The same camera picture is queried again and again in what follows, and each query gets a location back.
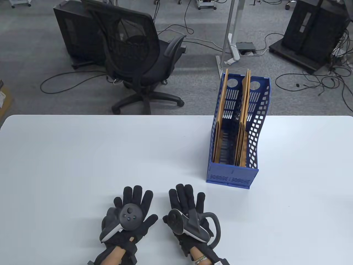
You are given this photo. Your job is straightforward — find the person's left hand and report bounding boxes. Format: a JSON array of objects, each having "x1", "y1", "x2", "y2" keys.
[{"x1": 100, "y1": 185, "x2": 158, "y2": 258}]

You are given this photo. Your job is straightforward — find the person's right hand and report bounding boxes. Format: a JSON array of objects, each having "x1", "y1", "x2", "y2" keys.
[{"x1": 163, "y1": 184, "x2": 218, "y2": 257}]

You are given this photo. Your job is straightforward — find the brown document pouch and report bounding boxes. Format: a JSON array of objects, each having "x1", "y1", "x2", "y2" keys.
[
  {"x1": 214, "y1": 68, "x2": 229, "y2": 164},
  {"x1": 235, "y1": 70, "x2": 248, "y2": 166},
  {"x1": 239, "y1": 69, "x2": 252, "y2": 168}
]

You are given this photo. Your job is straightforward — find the person's left forearm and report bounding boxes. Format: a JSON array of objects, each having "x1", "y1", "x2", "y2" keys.
[{"x1": 107, "y1": 246, "x2": 128, "y2": 265}]

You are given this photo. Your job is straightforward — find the person's right forearm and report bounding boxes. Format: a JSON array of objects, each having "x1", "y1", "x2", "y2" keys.
[{"x1": 190, "y1": 246, "x2": 210, "y2": 265}]

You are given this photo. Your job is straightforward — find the blue plastic file holder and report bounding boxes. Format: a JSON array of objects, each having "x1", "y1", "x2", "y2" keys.
[{"x1": 206, "y1": 73, "x2": 271, "y2": 190}]

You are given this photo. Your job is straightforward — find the black mesh office chair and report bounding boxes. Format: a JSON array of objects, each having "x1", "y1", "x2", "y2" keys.
[{"x1": 83, "y1": 0, "x2": 187, "y2": 115}]

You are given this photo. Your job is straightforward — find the black floor box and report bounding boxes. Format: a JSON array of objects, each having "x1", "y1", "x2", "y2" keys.
[{"x1": 237, "y1": 41, "x2": 257, "y2": 53}]

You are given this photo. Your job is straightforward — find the cardboard box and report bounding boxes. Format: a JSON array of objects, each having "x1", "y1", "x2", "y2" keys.
[{"x1": 0, "y1": 80, "x2": 14, "y2": 119}]

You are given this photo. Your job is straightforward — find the black computer tower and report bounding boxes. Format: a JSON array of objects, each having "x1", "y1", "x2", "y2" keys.
[{"x1": 53, "y1": 0, "x2": 106, "y2": 69}]

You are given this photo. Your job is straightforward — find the black wheeled platform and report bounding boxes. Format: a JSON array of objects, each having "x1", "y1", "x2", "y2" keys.
[{"x1": 269, "y1": 39, "x2": 331, "y2": 74}]

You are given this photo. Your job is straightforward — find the white metal desk leg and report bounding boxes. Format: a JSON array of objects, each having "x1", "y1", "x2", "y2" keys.
[{"x1": 216, "y1": 0, "x2": 244, "y2": 76}]

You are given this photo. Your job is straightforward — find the black equipment cabinet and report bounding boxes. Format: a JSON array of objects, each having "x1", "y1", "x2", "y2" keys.
[{"x1": 281, "y1": 0, "x2": 349, "y2": 64}]

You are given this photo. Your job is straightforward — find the black floor cable loop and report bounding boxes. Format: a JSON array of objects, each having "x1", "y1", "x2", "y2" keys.
[{"x1": 40, "y1": 70, "x2": 111, "y2": 94}]

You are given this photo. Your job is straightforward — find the tangle of black cables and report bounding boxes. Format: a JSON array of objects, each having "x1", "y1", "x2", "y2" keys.
[{"x1": 275, "y1": 28, "x2": 353, "y2": 113}]

